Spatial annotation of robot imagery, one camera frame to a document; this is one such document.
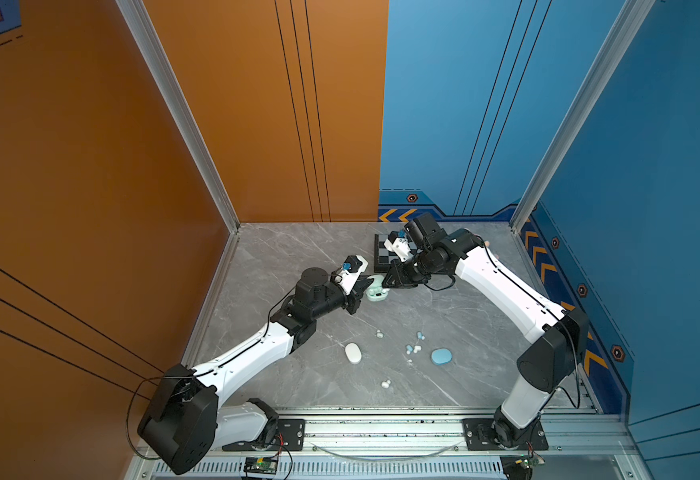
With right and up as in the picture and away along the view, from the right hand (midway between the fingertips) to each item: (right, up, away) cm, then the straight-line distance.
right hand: (382, 284), depth 77 cm
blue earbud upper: (+12, -17, +12) cm, 24 cm away
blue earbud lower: (+9, -20, +10) cm, 24 cm away
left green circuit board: (-29, -43, -6) cm, 52 cm away
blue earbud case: (+17, -22, +8) cm, 29 cm away
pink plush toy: (+40, +11, +31) cm, 52 cm away
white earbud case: (-8, -21, +8) cm, 24 cm away
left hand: (-3, +2, 0) cm, 4 cm away
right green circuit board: (+34, -41, -7) cm, 54 cm away
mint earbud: (0, -17, +12) cm, 21 cm away
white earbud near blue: (+11, -20, +10) cm, 25 cm away
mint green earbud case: (-2, -2, 0) cm, 3 cm away
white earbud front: (+1, -28, +4) cm, 28 cm away
